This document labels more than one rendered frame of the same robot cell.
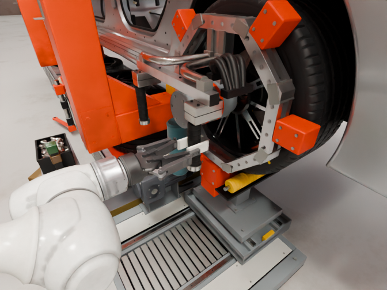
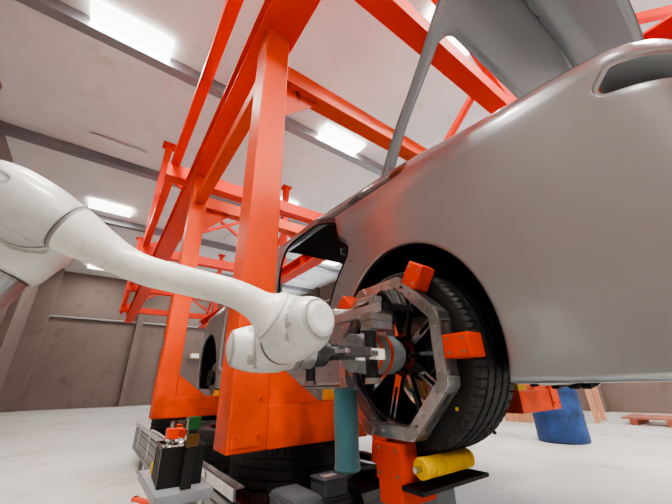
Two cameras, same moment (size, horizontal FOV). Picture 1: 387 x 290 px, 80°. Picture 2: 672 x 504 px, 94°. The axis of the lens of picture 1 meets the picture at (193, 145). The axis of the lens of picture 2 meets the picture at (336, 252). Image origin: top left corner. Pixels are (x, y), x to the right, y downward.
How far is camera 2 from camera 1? 61 cm
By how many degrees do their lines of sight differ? 57
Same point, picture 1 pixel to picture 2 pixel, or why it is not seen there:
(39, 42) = (164, 387)
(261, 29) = (409, 277)
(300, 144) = (468, 343)
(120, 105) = (276, 392)
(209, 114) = (381, 321)
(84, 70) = not seen: hidden behind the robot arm
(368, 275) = not seen: outside the picture
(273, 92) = (431, 312)
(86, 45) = not seen: hidden behind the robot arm
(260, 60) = (414, 296)
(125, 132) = (274, 432)
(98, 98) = (257, 377)
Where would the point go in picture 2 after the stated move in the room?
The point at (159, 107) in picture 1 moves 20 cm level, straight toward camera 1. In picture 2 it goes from (317, 405) to (323, 407)
